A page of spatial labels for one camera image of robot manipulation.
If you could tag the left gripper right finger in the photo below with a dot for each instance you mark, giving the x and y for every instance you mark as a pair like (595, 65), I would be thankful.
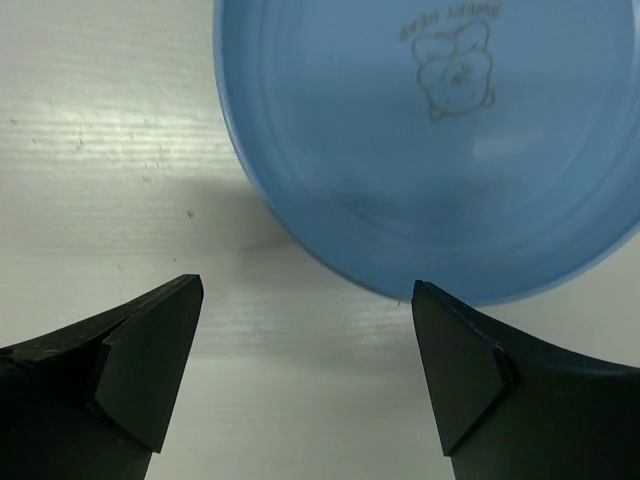
(508, 405)

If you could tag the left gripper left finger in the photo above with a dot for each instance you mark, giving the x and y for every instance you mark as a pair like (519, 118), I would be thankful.
(94, 400)

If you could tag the blue plate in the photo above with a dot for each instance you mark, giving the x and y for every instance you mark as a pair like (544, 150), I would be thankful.
(488, 147)

